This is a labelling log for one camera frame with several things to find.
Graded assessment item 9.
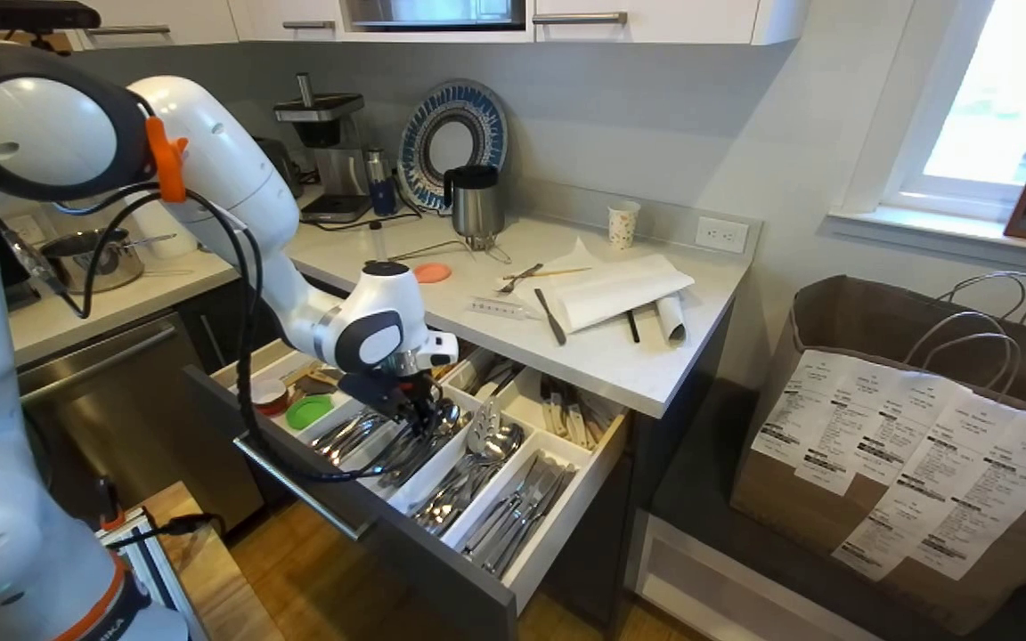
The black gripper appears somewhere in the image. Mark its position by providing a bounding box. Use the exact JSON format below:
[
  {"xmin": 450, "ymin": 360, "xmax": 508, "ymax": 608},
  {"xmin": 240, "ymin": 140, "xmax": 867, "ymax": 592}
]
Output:
[{"xmin": 339, "ymin": 370, "xmax": 440, "ymax": 431}]

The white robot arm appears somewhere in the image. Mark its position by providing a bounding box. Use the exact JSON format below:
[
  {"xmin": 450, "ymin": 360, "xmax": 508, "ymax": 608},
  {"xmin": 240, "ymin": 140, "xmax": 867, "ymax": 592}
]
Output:
[{"xmin": 0, "ymin": 39, "xmax": 455, "ymax": 641}]

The open white kitchen drawer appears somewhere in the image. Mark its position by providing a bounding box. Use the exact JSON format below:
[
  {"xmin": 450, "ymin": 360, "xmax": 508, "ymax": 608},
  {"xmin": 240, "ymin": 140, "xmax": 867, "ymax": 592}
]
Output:
[{"xmin": 208, "ymin": 336, "xmax": 635, "ymax": 641}]

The rolled white paper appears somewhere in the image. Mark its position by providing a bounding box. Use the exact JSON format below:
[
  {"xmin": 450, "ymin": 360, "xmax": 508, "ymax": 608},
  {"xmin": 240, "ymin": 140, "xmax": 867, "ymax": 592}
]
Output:
[{"xmin": 656, "ymin": 297, "xmax": 686, "ymax": 342}]

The pile of silver spoons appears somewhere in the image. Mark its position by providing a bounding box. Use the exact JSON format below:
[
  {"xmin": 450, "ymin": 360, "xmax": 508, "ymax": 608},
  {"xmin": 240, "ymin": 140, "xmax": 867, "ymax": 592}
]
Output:
[{"xmin": 414, "ymin": 413, "xmax": 522, "ymax": 534}]

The pile of silver knives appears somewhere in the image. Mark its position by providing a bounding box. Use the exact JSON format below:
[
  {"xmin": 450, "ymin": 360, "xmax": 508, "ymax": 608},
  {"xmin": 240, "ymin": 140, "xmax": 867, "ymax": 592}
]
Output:
[{"xmin": 313, "ymin": 413, "xmax": 384, "ymax": 466}]

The green round lid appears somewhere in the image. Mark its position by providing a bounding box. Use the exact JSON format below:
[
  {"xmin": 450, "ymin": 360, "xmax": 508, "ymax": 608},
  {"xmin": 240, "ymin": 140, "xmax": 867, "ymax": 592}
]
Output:
[{"xmin": 285, "ymin": 396, "xmax": 333, "ymax": 431}]

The white cutlery tray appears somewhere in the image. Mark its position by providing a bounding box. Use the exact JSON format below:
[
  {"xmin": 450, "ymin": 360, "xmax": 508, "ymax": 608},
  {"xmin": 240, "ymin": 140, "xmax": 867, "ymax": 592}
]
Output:
[{"xmin": 224, "ymin": 342, "xmax": 631, "ymax": 602}]

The orange round lid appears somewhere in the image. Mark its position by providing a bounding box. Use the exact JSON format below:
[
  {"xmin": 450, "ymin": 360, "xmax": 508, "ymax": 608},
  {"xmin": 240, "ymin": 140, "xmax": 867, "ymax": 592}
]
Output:
[{"xmin": 414, "ymin": 263, "xmax": 452, "ymax": 285}]

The silver butter knife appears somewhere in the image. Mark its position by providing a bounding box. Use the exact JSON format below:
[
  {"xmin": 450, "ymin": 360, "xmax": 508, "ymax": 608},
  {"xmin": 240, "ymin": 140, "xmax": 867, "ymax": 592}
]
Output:
[{"xmin": 535, "ymin": 288, "xmax": 567, "ymax": 346}]

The pile of silver forks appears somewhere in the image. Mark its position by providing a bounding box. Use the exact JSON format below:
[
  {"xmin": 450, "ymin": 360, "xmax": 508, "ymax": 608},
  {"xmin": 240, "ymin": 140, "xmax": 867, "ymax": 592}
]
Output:
[{"xmin": 464, "ymin": 457, "xmax": 572, "ymax": 577}]

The steel black-rimmed canister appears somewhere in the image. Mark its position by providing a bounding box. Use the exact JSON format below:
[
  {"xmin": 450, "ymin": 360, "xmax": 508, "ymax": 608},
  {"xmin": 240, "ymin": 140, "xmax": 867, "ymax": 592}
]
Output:
[{"xmin": 440, "ymin": 165, "xmax": 503, "ymax": 249}]

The black coffee maker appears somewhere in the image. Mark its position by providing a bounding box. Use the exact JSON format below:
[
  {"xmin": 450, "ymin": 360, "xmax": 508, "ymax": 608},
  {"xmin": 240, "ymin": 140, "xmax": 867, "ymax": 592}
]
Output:
[{"xmin": 273, "ymin": 71, "xmax": 369, "ymax": 229}]

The small white patterned cup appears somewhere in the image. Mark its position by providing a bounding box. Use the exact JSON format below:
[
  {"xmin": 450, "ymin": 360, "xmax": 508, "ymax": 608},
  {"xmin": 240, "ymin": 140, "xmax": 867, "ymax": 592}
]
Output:
[{"xmin": 608, "ymin": 199, "xmax": 640, "ymax": 249}]

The blue white decorative plate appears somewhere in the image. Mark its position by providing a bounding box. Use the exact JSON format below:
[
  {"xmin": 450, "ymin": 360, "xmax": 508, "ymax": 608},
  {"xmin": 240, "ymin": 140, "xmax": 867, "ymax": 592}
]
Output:
[{"xmin": 394, "ymin": 79, "xmax": 508, "ymax": 215}]

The stainless dishwasher front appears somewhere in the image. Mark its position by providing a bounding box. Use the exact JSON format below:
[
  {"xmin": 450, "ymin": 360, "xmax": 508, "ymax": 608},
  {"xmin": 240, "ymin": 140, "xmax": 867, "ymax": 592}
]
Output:
[{"xmin": 21, "ymin": 314, "xmax": 265, "ymax": 528}]

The white upper cabinet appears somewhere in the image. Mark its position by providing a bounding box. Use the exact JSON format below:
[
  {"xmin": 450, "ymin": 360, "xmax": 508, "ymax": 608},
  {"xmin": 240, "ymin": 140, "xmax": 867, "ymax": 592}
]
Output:
[{"xmin": 70, "ymin": 0, "xmax": 808, "ymax": 51}]

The brown paper bag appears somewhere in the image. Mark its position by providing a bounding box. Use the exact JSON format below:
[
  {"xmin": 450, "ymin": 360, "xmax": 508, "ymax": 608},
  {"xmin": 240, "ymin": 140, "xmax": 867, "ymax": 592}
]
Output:
[{"xmin": 731, "ymin": 273, "xmax": 1026, "ymax": 633}]

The wall power outlet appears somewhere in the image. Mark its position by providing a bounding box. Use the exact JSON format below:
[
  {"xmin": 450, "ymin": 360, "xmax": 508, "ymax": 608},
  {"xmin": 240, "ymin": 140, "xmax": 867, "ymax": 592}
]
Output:
[{"xmin": 693, "ymin": 218, "xmax": 747, "ymax": 252}]

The window with white frame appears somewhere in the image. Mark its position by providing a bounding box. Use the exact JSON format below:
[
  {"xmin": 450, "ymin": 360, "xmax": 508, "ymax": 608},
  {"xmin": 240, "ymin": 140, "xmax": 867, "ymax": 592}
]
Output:
[{"xmin": 894, "ymin": 0, "xmax": 1026, "ymax": 224}]

